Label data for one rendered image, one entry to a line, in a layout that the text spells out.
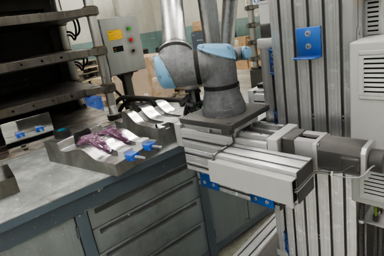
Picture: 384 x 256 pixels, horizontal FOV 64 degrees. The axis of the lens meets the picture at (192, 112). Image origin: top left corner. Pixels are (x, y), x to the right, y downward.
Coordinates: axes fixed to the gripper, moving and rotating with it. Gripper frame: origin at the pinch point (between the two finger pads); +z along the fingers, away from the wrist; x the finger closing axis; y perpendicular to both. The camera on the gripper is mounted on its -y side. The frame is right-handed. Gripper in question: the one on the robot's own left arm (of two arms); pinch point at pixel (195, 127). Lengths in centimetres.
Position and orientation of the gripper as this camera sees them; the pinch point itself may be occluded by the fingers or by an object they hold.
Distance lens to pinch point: 155.4
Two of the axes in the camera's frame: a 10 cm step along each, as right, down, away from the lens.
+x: 8.4, -2.7, 4.7
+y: 5.2, 1.5, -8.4
